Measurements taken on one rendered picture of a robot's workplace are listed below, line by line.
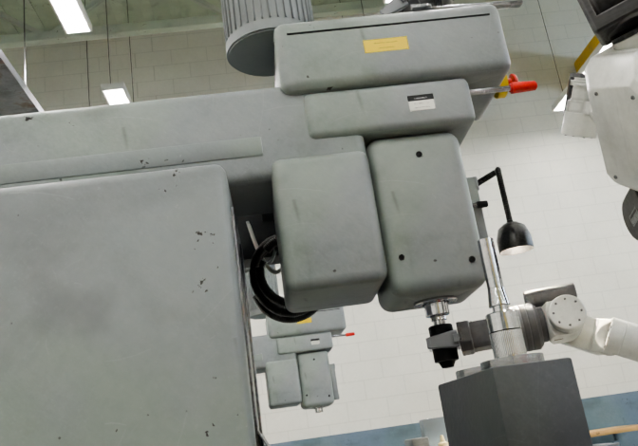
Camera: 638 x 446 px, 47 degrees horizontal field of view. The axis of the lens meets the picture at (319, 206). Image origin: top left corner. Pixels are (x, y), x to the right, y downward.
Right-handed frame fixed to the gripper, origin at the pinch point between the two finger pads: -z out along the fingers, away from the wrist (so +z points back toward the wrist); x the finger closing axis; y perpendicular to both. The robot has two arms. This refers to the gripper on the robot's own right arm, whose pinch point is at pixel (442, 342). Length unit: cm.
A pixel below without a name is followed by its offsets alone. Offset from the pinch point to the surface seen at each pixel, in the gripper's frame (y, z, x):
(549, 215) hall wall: -202, 123, -705
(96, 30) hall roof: -426, -299, -461
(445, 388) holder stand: 10.0, -0.2, 24.9
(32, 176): -40, -67, 30
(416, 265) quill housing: -13.4, -1.6, 10.9
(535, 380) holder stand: 11.8, 12.5, 39.4
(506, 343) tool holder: 5.8, 10.0, 36.1
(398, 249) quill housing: -16.9, -4.3, 11.6
